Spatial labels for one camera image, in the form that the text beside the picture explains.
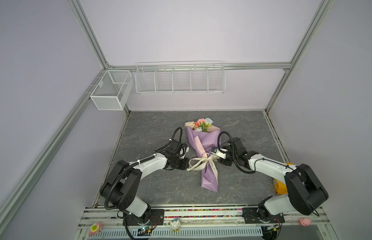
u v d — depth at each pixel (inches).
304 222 27.8
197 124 41.8
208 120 42.4
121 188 17.3
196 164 34.4
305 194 17.0
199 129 40.0
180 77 38.9
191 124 41.4
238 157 26.8
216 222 29.0
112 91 39.2
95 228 26.4
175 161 29.7
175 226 26.3
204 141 36.1
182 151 31.2
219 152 30.6
